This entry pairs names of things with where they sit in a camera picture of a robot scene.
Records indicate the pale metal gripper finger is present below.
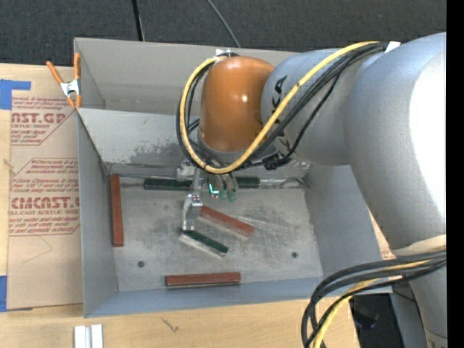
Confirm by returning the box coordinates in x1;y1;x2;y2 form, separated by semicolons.
188;194;203;232
182;193;193;231

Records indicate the dark green flat block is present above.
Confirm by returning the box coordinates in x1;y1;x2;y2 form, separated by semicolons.
143;176;262;191
178;228;230;259

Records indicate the red-brown flat block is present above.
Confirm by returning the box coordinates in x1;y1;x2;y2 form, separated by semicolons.
164;271;242;288
109;174;125;247
197;205;256;239

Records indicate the grey metal bin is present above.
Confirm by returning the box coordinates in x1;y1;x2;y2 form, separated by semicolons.
73;37;385;319

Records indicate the brown cardboard board red print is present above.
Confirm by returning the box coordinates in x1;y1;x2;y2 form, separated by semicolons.
0;62;85;312

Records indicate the black cylinder on white bracket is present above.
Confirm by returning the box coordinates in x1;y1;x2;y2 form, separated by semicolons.
249;153;291;171

